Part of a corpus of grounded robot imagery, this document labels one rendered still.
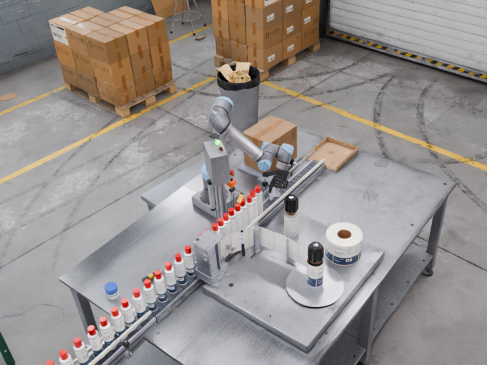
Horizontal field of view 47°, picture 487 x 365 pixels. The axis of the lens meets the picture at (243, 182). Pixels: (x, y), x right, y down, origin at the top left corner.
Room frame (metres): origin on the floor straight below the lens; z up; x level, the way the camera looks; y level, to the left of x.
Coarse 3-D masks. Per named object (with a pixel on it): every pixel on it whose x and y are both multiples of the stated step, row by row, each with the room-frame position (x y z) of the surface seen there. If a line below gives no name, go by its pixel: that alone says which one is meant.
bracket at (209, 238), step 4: (204, 232) 2.25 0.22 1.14; (208, 232) 2.25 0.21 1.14; (212, 232) 2.25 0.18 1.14; (216, 232) 2.24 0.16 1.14; (200, 236) 2.23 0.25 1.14; (204, 236) 2.22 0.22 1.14; (208, 236) 2.22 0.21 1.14; (212, 236) 2.22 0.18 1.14; (216, 236) 2.22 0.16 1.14; (220, 236) 2.21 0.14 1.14; (224, 236) 2.21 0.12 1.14; (196, 240) 2.19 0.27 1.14; (200, 240) 2.19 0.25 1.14; (204, 240) 2.19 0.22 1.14; (208, 240) 2.19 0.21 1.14; (212, 240) 2.18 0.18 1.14; (216, 240) 2.18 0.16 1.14; (196, 244) 2.17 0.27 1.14; (200, 244) 2.16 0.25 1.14; (204, 244) 2.16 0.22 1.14; (208, 244) 2.16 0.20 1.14; (212, 244) 2.16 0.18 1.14; (204, 248) 2.13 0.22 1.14; (208, 248) 2.13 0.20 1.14
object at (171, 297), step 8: (304, 168) 3.14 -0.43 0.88; (296, 176) 3.05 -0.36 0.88; (288, 184) 2.97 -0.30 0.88; (280, 192) 2.89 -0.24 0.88; (272, 200) 2.81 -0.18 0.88; (264, 208) 2.74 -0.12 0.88; (272, 208) 2.73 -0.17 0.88; (264, 216) 2.67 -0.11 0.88; (256, 224) 2.59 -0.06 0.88; (176, 280) 2.17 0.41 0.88; (192, 280) 2.16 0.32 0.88; (184, 288) 2.11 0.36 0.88; (168, 296) 2.06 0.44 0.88; (176, 296) 2.06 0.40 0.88; (160, 304) 2.01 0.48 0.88; (152, 312) 1.96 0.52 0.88
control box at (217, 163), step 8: (208, 144) 2.60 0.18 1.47; (208, 152) 2.52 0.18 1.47; (216, 152) 2.51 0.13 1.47; (224, 152) 2.51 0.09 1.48; (208, 160) 2.52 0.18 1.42; (216, 160) 2.47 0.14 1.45; (224, 160) 2.48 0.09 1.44; (208, 168) 2.55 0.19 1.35; (216, 168) 2.47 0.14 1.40; (224, 168) 2.48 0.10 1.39; (216, 176) 2.47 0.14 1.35; (224, 176) 2.48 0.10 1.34; (216, 184) 2.47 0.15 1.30
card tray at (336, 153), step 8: (320, 144) 3.46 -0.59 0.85; (328, 144) 3.48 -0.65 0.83; (336, 144) 3.47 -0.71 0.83; (344, 144) 3.44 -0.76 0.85; (320, 152) 3.38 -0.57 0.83; (328, 152) 3.38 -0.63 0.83; (336, 152) 3.37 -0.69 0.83; (344, 152) 3.36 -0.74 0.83; (352, 152) 3.31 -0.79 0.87; (320, 160) 3.28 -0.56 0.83; (328, 160) 3.28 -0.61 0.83; (336, 160) 3.27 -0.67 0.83; (344, 160) 3.22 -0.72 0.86; (328, 168) 3.18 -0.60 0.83; (336, 168) 3.14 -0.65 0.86
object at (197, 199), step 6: (228, 186) 2.97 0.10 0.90; (198, 192) 2.94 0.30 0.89; (228, 192) 2.91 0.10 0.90; (234, 192) 2.90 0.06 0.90; (192, 198) 2.90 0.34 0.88; (198, 198) 2.87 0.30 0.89; (228, 198) 2.84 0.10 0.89; (198, 204) 2.86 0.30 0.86; (204, 204) 2.81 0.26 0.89; (216, 204) 2.80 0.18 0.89; (228, 204) 2.81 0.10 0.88; (204, 210) 2.81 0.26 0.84; (210, 210) 2.77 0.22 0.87; (216, 210) 2.74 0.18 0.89; (216, 216) 2.73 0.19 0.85
